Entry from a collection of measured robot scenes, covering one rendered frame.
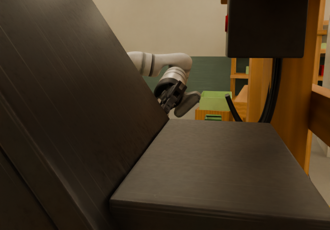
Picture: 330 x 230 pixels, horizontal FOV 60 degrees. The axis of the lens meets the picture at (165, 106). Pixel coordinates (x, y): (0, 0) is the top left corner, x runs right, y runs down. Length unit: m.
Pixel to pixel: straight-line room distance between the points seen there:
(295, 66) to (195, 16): 7.18
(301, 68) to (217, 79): 7.01
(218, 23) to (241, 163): 7.41
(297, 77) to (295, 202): 0.47
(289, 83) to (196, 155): 0.41
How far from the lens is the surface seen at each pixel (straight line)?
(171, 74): 0.76
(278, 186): 0.29
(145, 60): 0.85
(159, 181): 0.28
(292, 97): 0.71
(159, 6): 8.17
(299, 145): 0.74
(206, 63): 7.72
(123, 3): 8.61
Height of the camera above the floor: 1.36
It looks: 11 degrees down
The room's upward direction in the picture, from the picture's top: straight up
